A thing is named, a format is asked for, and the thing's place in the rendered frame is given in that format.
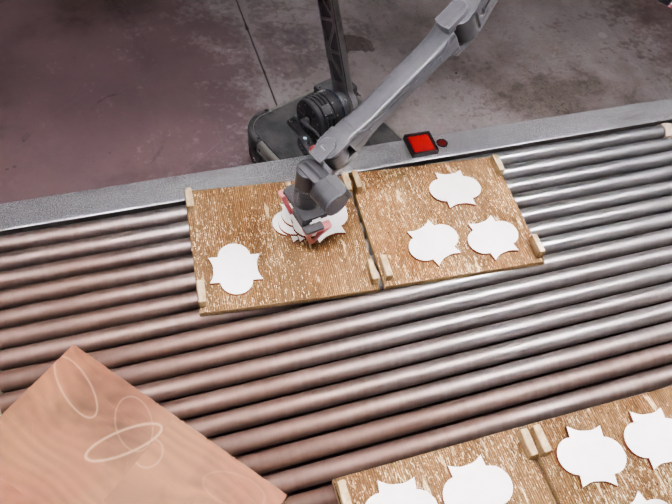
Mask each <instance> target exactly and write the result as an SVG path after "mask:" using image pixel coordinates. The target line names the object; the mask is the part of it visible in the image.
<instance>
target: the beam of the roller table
mask: <svg viewBox="0 0 672 504"><path fill-rule="evenodd" d="M671 122H672V98H668V99H662V100H656V101H649V102H643V103H637V104H630V105H624V106H618V107H611V108H605V109H599V110H592V111H586V112H580V113H573V114H567V115H561V116H554V117H548V118H541V119H535V120H529V121H522V122H516V123H510V124H503V125H497V126H491V127H484V128H478V129H472V130H465V131H459V132H453V133H446V134H440V135H434V136H432V137H433V139H434V141H435V143H436V141H437V140H438V139H444V140H446V141H447V143H448V145H447V146H446V147H440V146H438V145H437V143H436V145H437V146H438V148H439V153H438V154H437V155H431V156H425V157H419V158H412V156H411V154H410V152H409V150H408V148H407V146H406V144H405V142H404V140H402V141H395V142H389V143H383V144H376V145H370V146H364V147H362V148H361V149H360V150H359V151H358V152H357V153H358V155H357V156H356V157H355V158H354V159H353V160H352V161H351V162H350V163H349V164H348V165H347V166H346V167H345V168H343V169H341V170H339V171H337V172H336V173H335V174H337V176H341V174H342V173H344V172H348V174H350V173H351V171H352V170H357V172H358V173H359V172H367V171H376V170H384V169H393V168H402V167H410V166H419V165H425V164H431V163H437V162H443V161H449V160H455V159H461V158H467V157H473V156H479V155H484V154H490V153H496V152H502V151H508V150H514V149H520V148H526V147H532V146H538V145H544V144H550V143H556V142H562V141H568V140H574V139H579V138H585V137H591V136H597V135H603V134H609V133H615V132H621V131H627V130H633V129H639V128H645V127H651V126H656V125H657V124H661V123H671ZM305 159H313V160H316V159H315V158H314V157H313V156H312V155H307V156H300V157H294V158H287V159H281V160H275V161H268V162H262V163H256V164H249V165H243V166H237V167H230V168H224V169H218V170H211V171H205V172H199V173H192V174H186V175H180V176H173V177H167V178H160V179H154V180H148V181H141V182H135V183H129V184H122V185H116V186H110V187H103V188H97V189H91V190H84V191H78V192H72V193H65V194H59V195H53V196H46V197H40V198H33V199H27V200H21V201H14V202H8V203H2V204H0V236H4V235H10V234H16V233H21V232H27V231H33V230H39V229H45V228H51V227H57V226H63V225H69V224H75V223H81V222H87V221H93V220H99V219H105V218H110V217H116V216H122V215H128V214H134V213H140V212H146V211H152V210H158V209H164V208H170V207H176V206H182V205H186V202H185V194H184V192H185V188H189V187H190V188H192V191H193V190H204V189H214V188H224V187H234V186H244V185H254V184H264V183H275V182H285V181H295V177H296V167H297V164H298V163H299V162H300V161H302V160H305ZM316 161H317V160H316Z"/></svg>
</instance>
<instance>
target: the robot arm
mask: <svg viewBox="0 0 672 504"><path fill-rule="evenodd" d="M496 2H497V0H454V1H452V2H451V3H450V4H449V5H448V6H447V7H446V8H445V9H444V10H443V11H442V12H441V13H440V14H439V15H438V16H437V17H436V18H435V20H436V24H435V25H434V26H433V28H432V29H431V31H430V32H429V34H428V35H427V36H426V37H425V38H424V40H423V41H422V42H421V43H420V44H419V45H418V46H417V47H416V48H415V49H414V50H413V51H412V52H411V53H410V54H409V55H408V56H407V57H406V58H405V59H404V60H403V61H402V62H401V63H400V64H399V65H398V66H397V67H396V68H395V69H394V70H393V71H392V72H391V73H390V74H389V75H388V76H387V77H386V78H385V79H384V80H383V81H382V82H381V83H380V84H379V85H378V86H377V87H376V88H375V89H374V90H373V91H372V92H371V93H370V94H369V95H368V96H367V97H366V98H365V99H364V100H363V101H362V103H361V104H359V105H358V106H357V107H356V108H355V109H354V110H353V111H352V112H351V113H350V114H348V115H347V116H345V117H344V118H342V119H341V120H340V121H339V122H338V123H337V124H336V125H335V126H334V127H333V126H331V127H330V128H329V129H328V130H327V131H326V132H325V133H324V134H323V135H322V136H321V137H320V139H319V140H318V141H317V144H316V146H315V147H314V148H313V149H312V150H311V151H310V153H311V155H312V156H313V157H314V158H315V159H316V160H317V161H316V160H313V159H305V160H302V161H300V162H299V163H298V164H297V167H296V177H295V184H292V185H289V186H287V187H286V188H285V189H282V190H280V191H278V194H279V196H280V198H281V200H282V201H283V203H284V205H285V207H286V208H287V210H288V212H289V214H290V215H291V214H293V216H294V217H295V219H296V220H297V222H298V223H299V225H300V226H301V228H302V231H303V233H304V235H305V237H306V239H307V241H308V243H309V244H313V243H315V242H316V241H317V240H318V238H319V237H320V236H321V235H322V234H324V233H325V232H326V231H328V230H329V229H330V228H332V224H331V222H330V221H329V220H326V221H323V222H321V221H319V222H316V223H313V224H310V223H311V222H312V220H314V219H316V218H319V217H321V219H322V218H324V217H327V216H332V215H335V214H337V213H338V212H339V211H341V210H342V209H343V207H344V206H345V205H346V203H347V201H348V200H349V199H350V198H351V195H352V194H351V192H350V191H349V189H348V188H347V187H346V185H344V183H343V182H342V181H341V179H339V177H338V176H337V174H335V173H336V172H337V171H339V170H341V169H343V168H345V167H346V166H347V165H348V164H349V163H350V162H351V161H352V160H353V159H354V158H355V157H356V156H357V155H358V153H357V152H358V151H359V150H360V149H361V148H362V147H363V146H364V145H365V143H366V142H367V141H368V139H369V137H370V136H371V135H372V134H373V133H374V132H375V130H376V129H377V128H378V127H379V126H380V125H381V124H382V123H383V122H384V121H385V120H386V119H387V118H388V117H389V116H390V115H391V114H392V113H393V112H394V111H395V110H396V109H397V108H398V107H399V106H400V105H401V104H402V103H403V102H404V101H405V100H406V99H407V98H408V97H409V96H410V95H411V94H412V93H413V92H414V91H415V90H416V89H417V88H418V87H419V86H420V85H421V84H422V83H423V82H424V81H425V80H426V79H427V78H428V77H429V76H430V75H431V74H432V73H433V72H434V71H435V70H436V69H437V68H438V67H439V66H440V65H441V64H442V63H443V62H444V61H445V60H446V59H448V58H449V57H450V56H451V55H455V56H458V55H459V54H460V53H461V52H462V51H463V50H464V49H465V48H466V47H467V46H468V45H469V44H470V43H471V42H472V41H473V40H474V39H475V37H476V36H477V34H478V32H480V31H481V29H482V27H483V25H484V24H485V22H486V20H487V18H488V17H489V15H490V13H491V11H492V9H493V8H494V6H495V4H496ZM323 161H324V162H323ZM323 167H324V168H325V169H326V170H327V171H328V172H329V173H330V174H329V175H327V174H326V173H325V172H324V171H323ZM287 199H288V200H289V202H290V203H291V205H292V207H293V208H291V206H290V205H289V203H288V201H287ZM315 233H317V234H316V235H315V237H314V238H313V239H311V236H312V235H313V234H315Z"/></svg>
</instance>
